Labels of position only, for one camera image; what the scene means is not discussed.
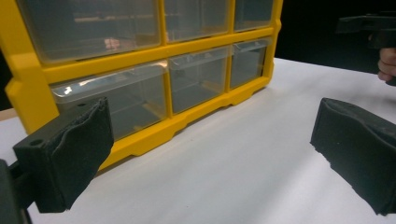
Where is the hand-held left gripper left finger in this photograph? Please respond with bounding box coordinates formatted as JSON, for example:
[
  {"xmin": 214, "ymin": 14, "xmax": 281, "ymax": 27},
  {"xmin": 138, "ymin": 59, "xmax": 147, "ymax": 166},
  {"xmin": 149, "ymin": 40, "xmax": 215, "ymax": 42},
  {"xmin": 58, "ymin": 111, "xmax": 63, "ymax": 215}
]
[{"xmin": 12, "ymin": 96, "xmax": 115, "ymax": 214}]

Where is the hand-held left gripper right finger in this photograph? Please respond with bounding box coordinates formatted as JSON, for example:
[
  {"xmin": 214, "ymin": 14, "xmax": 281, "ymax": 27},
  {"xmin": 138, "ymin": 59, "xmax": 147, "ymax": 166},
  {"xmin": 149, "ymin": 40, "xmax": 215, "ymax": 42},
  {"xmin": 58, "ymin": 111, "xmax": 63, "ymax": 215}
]
[{"xmin": 310, "ymin": 97, "xmax": 396, "ymax": 217}]

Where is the yellow plastic organizer cabinet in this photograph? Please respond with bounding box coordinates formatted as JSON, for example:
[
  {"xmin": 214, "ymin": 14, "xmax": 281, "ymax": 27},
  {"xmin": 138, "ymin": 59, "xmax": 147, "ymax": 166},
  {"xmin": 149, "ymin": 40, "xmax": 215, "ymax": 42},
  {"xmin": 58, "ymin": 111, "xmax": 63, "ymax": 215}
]
[{"xmin": 0, "ymin": 0, "xmax": 284, "ymax": 172}]

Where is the grid of clear plastic drawers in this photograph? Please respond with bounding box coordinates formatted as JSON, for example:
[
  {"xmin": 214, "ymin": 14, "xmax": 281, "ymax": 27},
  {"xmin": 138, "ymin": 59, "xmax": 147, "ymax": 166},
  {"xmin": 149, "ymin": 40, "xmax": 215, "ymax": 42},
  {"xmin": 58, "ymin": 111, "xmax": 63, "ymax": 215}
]
[{"xmin": 17, "ymin": 0, "xmax": 275, "ymax": 141}]

